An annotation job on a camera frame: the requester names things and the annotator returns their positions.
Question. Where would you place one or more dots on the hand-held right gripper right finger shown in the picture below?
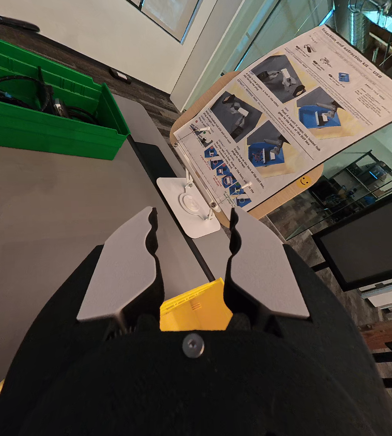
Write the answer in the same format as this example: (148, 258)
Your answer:
(267, 272)

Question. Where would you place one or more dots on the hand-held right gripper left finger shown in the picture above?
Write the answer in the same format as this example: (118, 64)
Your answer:
(117, 272)

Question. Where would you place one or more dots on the yellow plastic bin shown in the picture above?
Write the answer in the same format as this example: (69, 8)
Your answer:
(196, 310)

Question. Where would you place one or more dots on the green plastic bin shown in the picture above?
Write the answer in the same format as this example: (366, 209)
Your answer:
(39, 136)

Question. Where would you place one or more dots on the dark flat mat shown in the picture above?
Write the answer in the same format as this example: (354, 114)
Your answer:
(172, 204)

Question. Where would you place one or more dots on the white stand base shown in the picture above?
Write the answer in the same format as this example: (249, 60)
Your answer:
(192, 208)

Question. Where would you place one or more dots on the black sign stand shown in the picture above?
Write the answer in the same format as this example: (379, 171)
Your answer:
(369, 242)

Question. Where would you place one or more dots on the black shelving unit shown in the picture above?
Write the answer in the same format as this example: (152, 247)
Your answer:
(359, 180)

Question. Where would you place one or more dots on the wooden beam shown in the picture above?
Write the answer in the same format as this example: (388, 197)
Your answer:
(390, 334)

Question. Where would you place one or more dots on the instruction sheet on wooden board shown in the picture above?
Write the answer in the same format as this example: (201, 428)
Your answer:
(291, 116)

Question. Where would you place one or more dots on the silver ventilation ducts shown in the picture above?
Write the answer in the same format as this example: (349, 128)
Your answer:
(380, 20)

